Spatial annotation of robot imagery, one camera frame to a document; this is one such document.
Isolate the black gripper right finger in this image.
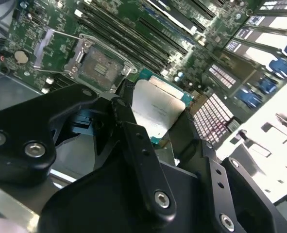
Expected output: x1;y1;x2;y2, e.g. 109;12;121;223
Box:
169;109;287;233

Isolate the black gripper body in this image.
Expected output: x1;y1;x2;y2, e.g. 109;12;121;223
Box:
40;155;219;233

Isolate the silver CPU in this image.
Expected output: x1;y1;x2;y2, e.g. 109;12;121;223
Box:
130;68;194;146

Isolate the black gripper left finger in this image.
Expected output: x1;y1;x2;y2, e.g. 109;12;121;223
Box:
0;83;177;221

